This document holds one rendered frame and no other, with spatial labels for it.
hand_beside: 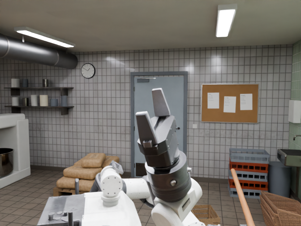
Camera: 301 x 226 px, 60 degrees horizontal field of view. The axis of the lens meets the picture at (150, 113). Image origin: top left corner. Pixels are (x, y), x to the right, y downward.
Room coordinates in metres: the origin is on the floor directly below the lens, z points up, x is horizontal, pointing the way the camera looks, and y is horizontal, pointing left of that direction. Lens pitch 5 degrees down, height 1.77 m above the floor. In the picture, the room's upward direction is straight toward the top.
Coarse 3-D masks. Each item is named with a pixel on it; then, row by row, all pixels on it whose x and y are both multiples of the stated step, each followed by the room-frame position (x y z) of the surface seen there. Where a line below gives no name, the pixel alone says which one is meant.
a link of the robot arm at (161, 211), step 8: (160, 208) 0.53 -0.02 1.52; (168, 208) 0.53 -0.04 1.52; (152, 216) 0.55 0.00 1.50; (160, 216) 0.52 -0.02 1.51; (168, 216) 0.51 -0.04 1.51; (176, 216) 0.52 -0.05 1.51; (160, 224) 0.54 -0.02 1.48; (168, 224) 0.52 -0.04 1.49; (176, 224) 0.52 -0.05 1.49; (192, 224) 0.60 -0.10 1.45; (200, 224) 0.59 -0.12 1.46
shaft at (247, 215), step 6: (234, 174) 1.74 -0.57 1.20; (234, 180) 1.64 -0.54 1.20; (240, 186) 1.52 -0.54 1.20; (240, 192) 1.42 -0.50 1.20; (240, 198) 1.35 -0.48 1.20; (246, 204) 1.26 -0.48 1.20; (246, 210) 1.19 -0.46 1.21; (246, 216) 1.14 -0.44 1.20; (246, 222) 1.11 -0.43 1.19; (252, 222) 1.08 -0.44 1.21
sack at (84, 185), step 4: (80, 180) 4.25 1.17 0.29; (84, 180) 4.25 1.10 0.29; (88, 180) 4.25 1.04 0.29; (92, 180) 4.25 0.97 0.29; (80, 184) 4.14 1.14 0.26; (84, 184) 4.12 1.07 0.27; (88, 184) 4.11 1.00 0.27; (92, 184) 4.11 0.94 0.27; (80, 188) 4.12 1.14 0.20; (84, 188) 4.10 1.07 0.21; (88, 188) 4.08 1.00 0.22
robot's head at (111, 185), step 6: (108, 168) 0.87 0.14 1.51; (102, 174) 0.86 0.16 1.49; (108, 174) 0.78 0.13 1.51; (114, 174) 0.78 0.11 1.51; (102, 180) 0.77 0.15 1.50; (108, 180) 0.77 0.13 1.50; (114, 180) 0.78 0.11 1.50; (120, 180) 0.78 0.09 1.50; (102, 186) 0.77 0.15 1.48; (108, 186) 0.77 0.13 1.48; (114, 186) 0.78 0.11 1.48; (120, 186) 0.78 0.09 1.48; (108, 192) 0.77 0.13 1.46; (114, 192) 0.78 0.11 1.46; (102, 198) 0.81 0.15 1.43; (108, 198) 0.80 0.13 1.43; (114, 198) 0.80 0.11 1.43
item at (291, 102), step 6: (294, 102) 4.10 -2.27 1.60; (300, 102) 4.08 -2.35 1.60; (294, 108) 4.10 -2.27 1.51; (300, 108) 4.08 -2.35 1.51; (288, 114) 4.36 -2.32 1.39; (294, 114) 4.10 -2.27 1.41; (300, 114) 4.08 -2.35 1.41; (288, 120) 4.34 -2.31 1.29; (294, 120) 4.10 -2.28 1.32; (300, 120) 4.08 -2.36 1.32
